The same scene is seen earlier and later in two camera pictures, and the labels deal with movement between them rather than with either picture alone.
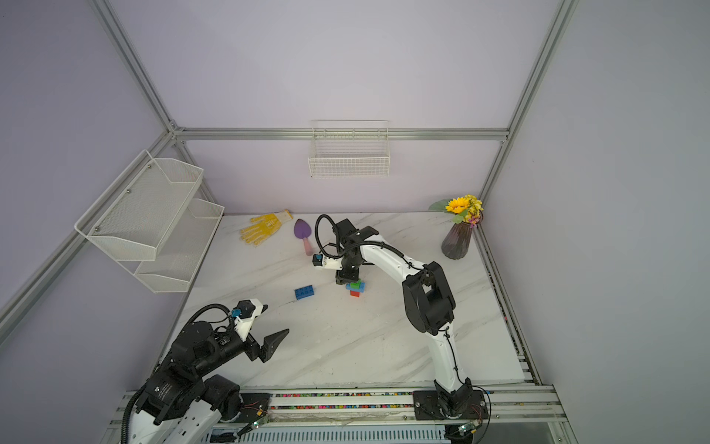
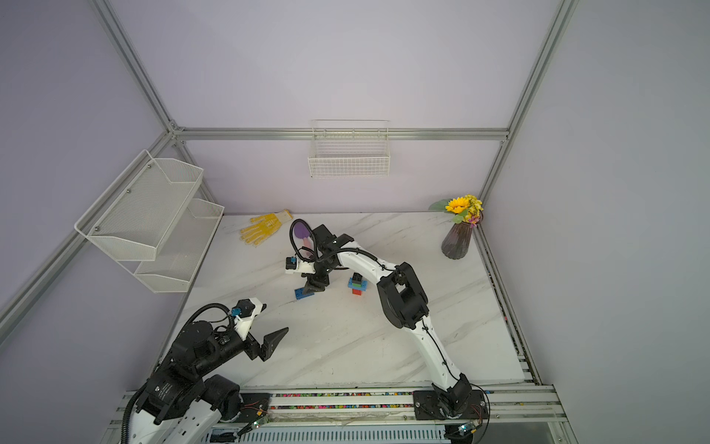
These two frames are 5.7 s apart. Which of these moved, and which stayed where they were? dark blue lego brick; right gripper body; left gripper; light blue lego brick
Moved: right gripper body
Stayed: dark blue lego brick; left gripper; light blue lego brick
